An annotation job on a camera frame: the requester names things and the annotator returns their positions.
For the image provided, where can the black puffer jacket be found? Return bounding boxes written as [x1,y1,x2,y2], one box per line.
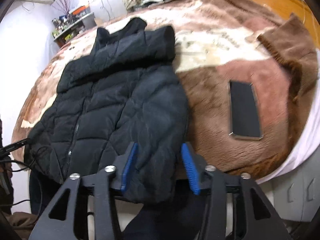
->
[24,18,189,203]

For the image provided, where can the grey white cabinet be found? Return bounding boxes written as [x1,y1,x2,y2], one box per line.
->
[272,148,320,222]

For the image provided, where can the black smartphone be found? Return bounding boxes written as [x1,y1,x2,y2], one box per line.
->
[229,80,263,140]

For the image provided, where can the dark cluttered shelf unit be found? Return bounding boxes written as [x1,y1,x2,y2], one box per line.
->
[52,4,97,48]

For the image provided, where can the brown cream plush blanket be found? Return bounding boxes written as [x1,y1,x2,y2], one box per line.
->
[13,0,318,184]

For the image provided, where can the black cable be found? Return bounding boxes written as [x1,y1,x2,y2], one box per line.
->
[0,146,53,208]

